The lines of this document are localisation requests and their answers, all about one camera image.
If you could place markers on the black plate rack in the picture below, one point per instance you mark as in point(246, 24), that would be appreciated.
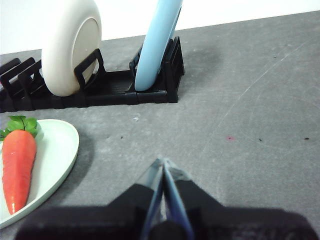
point(110, 96)

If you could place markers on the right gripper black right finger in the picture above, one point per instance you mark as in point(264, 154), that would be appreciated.
point(237, 225)

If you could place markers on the orange carrot with green leaves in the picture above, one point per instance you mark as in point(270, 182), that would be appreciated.
point(18, 165)

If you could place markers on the beige plate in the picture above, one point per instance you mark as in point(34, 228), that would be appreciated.
point(62, 50)

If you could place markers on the green plate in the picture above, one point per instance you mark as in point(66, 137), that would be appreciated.
point(57, 155)

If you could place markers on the blue plate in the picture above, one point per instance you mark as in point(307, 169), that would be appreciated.
point(155, 50)

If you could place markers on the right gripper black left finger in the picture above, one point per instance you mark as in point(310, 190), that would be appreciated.
point(100, 222)

